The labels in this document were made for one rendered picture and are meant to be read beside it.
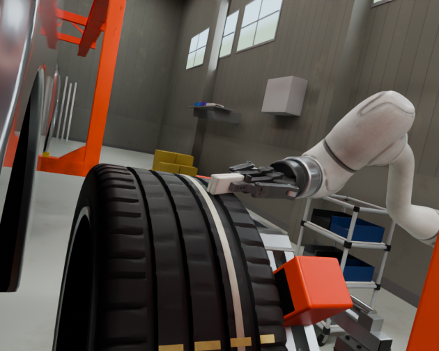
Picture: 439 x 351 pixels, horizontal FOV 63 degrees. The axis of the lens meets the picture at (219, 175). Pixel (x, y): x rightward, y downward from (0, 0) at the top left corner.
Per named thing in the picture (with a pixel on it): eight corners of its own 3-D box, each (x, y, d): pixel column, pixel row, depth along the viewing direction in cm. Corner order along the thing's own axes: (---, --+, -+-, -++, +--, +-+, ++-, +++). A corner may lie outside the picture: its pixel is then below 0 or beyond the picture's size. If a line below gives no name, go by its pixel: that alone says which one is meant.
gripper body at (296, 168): (299, 203, 73) (274, 208, 66) (268, 185, 78) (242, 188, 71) (313, 170, 71) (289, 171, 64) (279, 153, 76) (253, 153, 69)
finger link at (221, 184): (236, 190, 63) (240, 191, 62) (208, 193, 57) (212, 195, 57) (242, 174, 62) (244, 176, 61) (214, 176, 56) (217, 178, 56)
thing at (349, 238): (277, 310, 288) (305, 189, 278) (318, 309, 306) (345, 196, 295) (321, 351, 240) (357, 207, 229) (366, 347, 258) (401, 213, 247)
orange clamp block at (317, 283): (260, 278, 54) (295, 253, 47) (302, 279, 57) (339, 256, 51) (271, 327, 50) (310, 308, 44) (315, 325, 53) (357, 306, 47)
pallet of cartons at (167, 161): (196, 183, 909) (201, 159, 902) (155, 177, 867) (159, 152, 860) (188, 178, 979) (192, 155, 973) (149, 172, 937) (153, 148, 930)
